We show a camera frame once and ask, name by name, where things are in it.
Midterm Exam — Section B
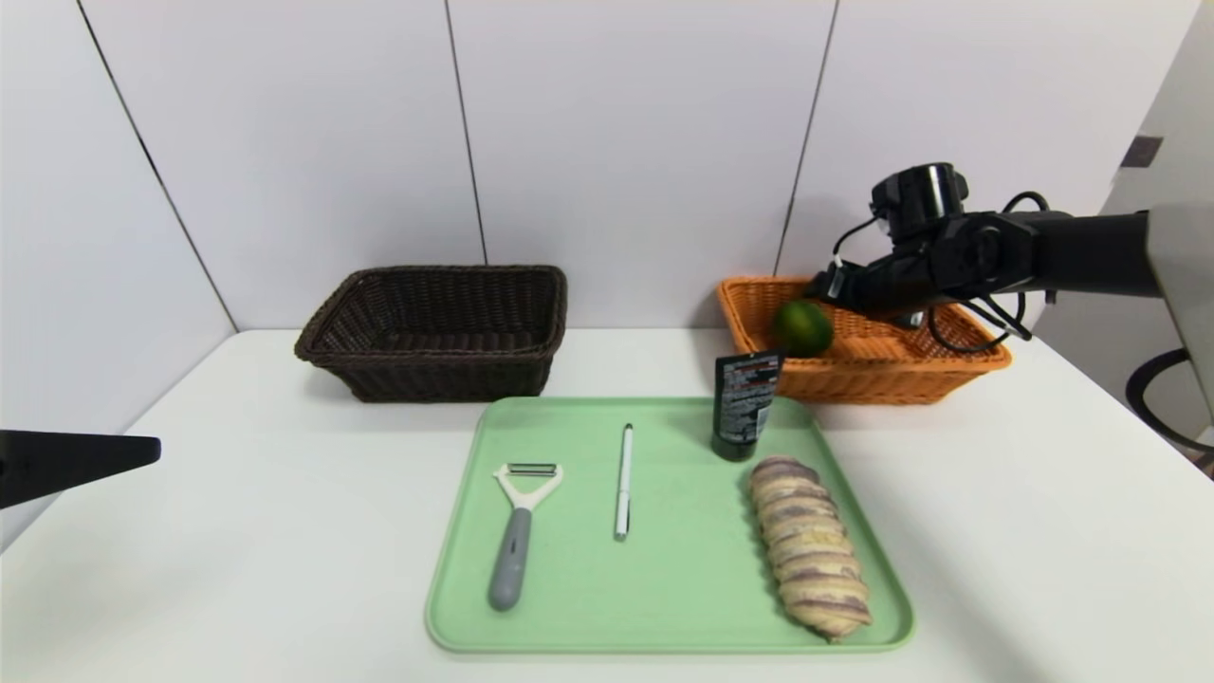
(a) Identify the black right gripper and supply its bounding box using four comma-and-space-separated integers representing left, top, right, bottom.
801, 259, 933, 322

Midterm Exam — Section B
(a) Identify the green lime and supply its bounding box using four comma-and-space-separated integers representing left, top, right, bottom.
770, 299, 836, 359

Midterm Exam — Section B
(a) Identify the black squeeze tube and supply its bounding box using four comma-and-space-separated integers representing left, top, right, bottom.
711, 349, 786, 463

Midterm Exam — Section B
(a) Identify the white peeler with grey handle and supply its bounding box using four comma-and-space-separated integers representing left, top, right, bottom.
487, 462, 564, 611

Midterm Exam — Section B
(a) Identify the orange wicker basket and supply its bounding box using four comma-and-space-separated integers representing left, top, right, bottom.
716, 275, 1012, 406

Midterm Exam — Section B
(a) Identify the dark brown wicker basket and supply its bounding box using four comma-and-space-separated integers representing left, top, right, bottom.
294, 265, 569, 403

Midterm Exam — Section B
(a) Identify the white pen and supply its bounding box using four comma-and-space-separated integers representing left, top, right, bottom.
613, 423, 635, 542

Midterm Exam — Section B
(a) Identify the light green plastic tray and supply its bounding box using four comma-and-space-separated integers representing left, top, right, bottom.
425, 397, 915, 654

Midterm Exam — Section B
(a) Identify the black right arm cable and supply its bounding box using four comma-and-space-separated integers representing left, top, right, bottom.
925, 294, 1030, 355

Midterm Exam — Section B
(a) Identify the thick black right cable loop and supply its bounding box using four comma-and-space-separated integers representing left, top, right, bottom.
1125, 348, 1214, 452

